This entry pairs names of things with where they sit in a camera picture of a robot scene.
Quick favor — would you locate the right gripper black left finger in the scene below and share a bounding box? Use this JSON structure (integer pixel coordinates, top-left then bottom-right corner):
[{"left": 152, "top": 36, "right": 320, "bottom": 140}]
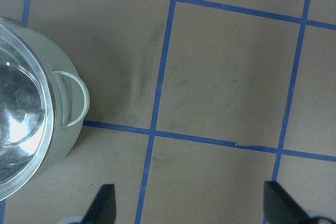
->
[{"left": 83, "top": 184, "right": 116, "bottom": 223}]

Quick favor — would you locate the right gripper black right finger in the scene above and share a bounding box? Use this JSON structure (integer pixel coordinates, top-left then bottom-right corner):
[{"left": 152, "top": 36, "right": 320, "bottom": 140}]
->
[{"left": 263, "top": 181, "right": 311, "bottom": 224}]

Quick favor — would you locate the glass pot lid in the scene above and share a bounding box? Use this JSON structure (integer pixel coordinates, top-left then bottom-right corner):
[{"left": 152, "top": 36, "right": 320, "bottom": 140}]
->
[{"left": 1, "top": 25, "right": 54, "bottom": 200}]

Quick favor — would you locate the pale green electric pot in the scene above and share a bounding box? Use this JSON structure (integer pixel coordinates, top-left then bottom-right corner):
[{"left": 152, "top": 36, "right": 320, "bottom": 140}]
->
[{"left": 0, "top": 15, "right": 90, "bottom": 202}]

